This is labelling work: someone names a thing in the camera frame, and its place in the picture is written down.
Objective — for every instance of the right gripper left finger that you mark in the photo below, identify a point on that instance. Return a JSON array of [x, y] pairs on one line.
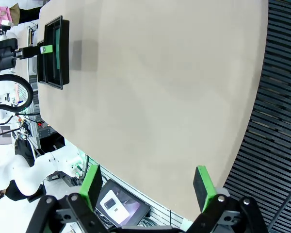
[[87, 189]]

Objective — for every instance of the black plastic ESD tray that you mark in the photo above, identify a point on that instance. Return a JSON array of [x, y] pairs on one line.
[[65, 60]]

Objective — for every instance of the black fabric bag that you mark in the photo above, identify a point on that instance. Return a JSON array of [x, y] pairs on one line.
[[25, 153]]

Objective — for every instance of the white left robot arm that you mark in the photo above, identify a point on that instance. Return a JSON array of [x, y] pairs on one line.
[[24, 170]]

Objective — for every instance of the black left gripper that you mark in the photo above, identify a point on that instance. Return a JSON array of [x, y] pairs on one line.
[[6, 57]]

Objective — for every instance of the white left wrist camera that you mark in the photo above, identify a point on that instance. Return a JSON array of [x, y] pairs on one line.
[[6, 23]]

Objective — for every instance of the small black display screen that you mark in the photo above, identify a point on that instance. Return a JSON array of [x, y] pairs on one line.
[[121, 206]]

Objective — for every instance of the black slotted board rack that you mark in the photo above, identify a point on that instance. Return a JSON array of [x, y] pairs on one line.
[[276, 97]]

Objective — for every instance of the grey metal control box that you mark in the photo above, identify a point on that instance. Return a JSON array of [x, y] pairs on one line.
[[44, 131]]

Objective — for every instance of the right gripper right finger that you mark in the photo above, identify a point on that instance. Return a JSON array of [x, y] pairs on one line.
[[206, 189]]

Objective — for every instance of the green printed circuit board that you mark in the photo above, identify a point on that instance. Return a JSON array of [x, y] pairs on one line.
[[57, 60]]

